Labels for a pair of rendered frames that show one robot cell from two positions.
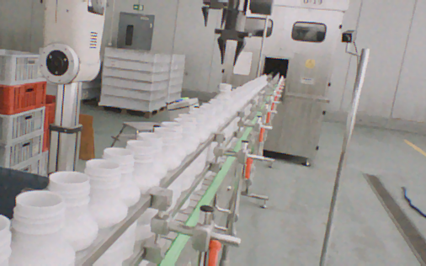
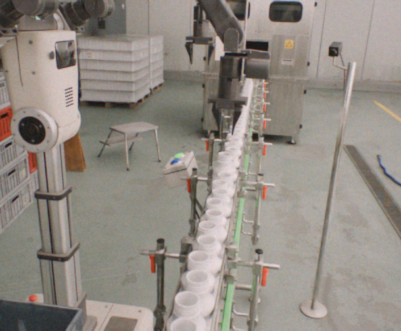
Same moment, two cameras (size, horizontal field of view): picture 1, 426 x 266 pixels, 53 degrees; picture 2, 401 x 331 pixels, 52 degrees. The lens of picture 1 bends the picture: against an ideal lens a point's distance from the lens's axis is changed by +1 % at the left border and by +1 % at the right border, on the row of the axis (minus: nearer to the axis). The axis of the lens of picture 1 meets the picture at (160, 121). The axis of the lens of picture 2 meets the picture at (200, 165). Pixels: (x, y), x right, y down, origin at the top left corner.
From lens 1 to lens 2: 0.33 m
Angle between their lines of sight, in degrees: 12
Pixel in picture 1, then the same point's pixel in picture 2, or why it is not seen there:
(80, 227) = not seen: outside the picture
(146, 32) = (119, 13)
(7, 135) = not seen: outside the picture
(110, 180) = not seen: outside the picture
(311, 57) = (290, 38)
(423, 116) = (390, 75)
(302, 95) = (284, 77)
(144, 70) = (123, 60)
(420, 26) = not seen: outside the picture
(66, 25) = (35, 88)
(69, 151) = (62, 218)
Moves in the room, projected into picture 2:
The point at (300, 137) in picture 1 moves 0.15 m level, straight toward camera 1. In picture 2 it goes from (284, 118) to (284, 120)
